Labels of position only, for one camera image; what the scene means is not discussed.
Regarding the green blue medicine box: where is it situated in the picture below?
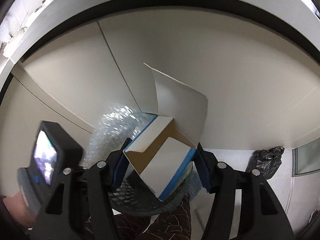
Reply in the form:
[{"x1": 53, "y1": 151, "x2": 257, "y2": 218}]
[{"x1": 123, "y1": 65, "x2": 208, "y2": 202}]

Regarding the clear bubble wrap sheet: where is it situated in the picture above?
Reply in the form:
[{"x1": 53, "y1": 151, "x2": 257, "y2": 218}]
[{"x1": 80, "y1": 103, "x2": 156, "y2": 168}]

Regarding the black mesh trash bin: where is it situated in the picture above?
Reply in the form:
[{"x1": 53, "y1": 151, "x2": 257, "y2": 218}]
[{"x1": 108, "y1": 163, "x2": 199, "y2": 217}]

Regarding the black garbage bag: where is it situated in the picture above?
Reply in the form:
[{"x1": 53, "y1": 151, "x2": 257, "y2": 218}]
[{"x1": 245, "y1": 146, "x2": 285, "y2": 180}]

